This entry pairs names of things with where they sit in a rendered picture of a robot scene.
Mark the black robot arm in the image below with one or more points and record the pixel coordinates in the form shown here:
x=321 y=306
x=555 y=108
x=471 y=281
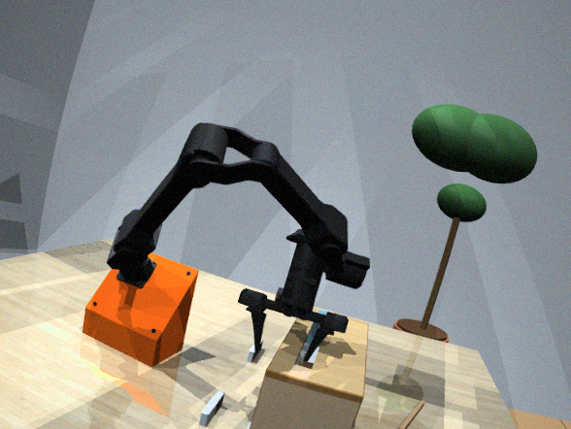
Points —
x=322 y=243

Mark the thin brown wooden stick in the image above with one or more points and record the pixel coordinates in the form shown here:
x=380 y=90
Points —
x=412 y=415

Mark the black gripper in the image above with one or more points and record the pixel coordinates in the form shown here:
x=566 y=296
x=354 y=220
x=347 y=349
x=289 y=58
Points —
x=300 y=291

